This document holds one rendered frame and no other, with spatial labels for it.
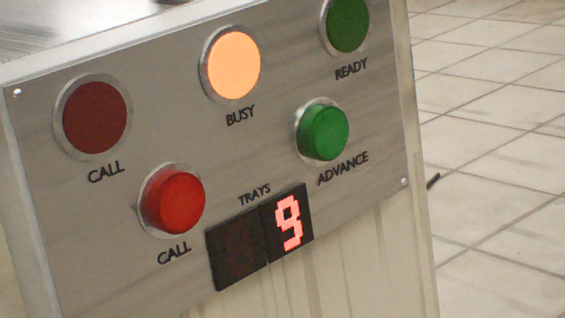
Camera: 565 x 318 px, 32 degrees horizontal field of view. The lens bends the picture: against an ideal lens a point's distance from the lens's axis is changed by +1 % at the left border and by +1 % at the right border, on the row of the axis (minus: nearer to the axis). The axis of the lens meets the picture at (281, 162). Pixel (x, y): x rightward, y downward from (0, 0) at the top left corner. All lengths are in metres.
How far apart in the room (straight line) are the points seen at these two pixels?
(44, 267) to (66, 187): 0.04
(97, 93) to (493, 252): 1.65
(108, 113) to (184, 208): 0.06
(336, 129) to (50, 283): 0.17
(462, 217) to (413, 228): 1.55
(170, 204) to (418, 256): 0.25
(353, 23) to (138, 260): 0.17
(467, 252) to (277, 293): 1.49
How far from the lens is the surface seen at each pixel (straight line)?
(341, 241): 0.60
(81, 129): 0.43
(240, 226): 0.50
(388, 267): 0.64
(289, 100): 0.51
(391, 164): 0.57
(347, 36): 0.53
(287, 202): 0.52
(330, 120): 0.52
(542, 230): 2.12
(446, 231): 2.14
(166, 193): 0.46
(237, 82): 0.48
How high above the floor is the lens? 0.93
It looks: 21 degrees down
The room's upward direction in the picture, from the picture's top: 9 degrees counter-clockwise
